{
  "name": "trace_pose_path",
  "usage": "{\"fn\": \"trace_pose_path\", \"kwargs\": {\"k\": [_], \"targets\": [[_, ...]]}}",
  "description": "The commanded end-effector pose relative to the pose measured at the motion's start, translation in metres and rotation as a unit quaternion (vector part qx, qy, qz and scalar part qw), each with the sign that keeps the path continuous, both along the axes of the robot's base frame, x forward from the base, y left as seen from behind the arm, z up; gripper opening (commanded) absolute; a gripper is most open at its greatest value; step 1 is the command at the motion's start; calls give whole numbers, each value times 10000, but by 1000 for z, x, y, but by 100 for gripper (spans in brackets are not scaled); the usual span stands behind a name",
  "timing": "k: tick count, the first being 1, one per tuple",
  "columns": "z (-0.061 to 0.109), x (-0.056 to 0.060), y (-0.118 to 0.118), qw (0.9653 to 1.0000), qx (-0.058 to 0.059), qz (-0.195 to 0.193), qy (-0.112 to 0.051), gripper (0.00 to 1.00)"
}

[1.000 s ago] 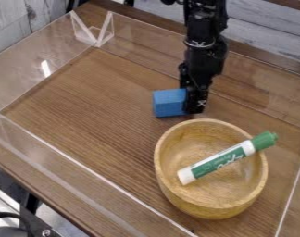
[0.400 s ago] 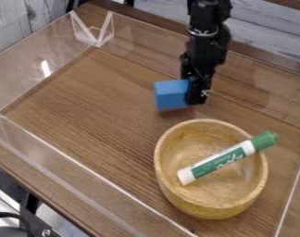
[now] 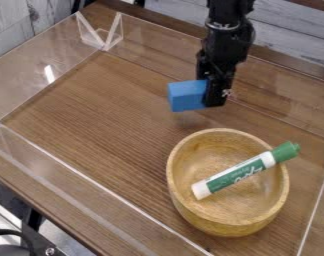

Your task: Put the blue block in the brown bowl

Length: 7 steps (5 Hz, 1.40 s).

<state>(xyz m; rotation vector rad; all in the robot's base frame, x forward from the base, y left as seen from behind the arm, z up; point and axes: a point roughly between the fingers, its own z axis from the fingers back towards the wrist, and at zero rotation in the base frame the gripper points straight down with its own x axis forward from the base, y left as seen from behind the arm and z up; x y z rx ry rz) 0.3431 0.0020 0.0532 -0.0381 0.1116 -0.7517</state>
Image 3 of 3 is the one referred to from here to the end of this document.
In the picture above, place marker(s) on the green and white marker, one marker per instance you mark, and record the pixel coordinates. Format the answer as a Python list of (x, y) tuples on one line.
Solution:
[(245, 169)]

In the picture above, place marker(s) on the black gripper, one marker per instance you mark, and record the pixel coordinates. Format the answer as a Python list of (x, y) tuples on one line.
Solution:
[(225, 48)]

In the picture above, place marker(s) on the black metal bracket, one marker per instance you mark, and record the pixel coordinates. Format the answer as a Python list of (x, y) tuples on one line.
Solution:
[(37, 242)]

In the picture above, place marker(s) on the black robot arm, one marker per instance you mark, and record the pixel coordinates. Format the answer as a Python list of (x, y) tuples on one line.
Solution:
[(226, 13)]

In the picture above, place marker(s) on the light wooden bowl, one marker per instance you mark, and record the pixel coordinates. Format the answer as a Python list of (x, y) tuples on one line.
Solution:
[(228, 188)]

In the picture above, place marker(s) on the blue foam block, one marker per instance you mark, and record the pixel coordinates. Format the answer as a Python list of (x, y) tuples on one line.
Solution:
[(186, 94)]

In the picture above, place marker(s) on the clear acrylic tray wall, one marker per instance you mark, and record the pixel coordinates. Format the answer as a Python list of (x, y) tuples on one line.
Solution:
[(87, 131)]

